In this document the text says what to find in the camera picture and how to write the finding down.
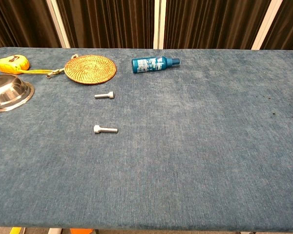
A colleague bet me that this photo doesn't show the white frame post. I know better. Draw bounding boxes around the white frame post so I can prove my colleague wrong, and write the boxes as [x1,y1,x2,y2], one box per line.
[251,0,283,51]
[153,0,167,49]
[45,0,71,49]

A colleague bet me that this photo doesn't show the blue fabric table cover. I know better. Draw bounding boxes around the blue fabric table cover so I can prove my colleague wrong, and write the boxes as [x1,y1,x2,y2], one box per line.
[0,47,293,231]

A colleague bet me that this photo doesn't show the blue spray bottle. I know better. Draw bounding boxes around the blue spray bottle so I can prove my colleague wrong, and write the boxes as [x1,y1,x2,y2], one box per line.
[131,56,181,75]

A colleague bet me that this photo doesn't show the yellow tape measure with strap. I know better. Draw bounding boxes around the yellow tape measure with strap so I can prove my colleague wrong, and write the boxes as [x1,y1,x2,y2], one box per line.
[0,55,64,78]

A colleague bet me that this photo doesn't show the stainless steel bowl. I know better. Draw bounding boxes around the stainless steel bowl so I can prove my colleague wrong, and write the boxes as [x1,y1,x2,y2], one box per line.
[0,74,35,113]

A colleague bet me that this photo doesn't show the dark brown curtain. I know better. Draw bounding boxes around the dark brown curtain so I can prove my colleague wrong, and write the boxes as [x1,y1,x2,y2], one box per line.
[0,0,293,53]

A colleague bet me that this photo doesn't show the orange object under table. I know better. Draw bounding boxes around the orange object under table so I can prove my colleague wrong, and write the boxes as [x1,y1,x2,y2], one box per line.
[70,228,93,234]

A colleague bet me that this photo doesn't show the round woven rattan coaster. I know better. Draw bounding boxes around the round woven rattan coaster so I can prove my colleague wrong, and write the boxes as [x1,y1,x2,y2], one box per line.
[64,54,117,85]

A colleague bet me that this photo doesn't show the silver bolt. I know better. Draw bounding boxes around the silver bolt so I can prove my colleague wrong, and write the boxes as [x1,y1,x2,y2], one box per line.
[94,91,115,99]
[93,125,119,134]

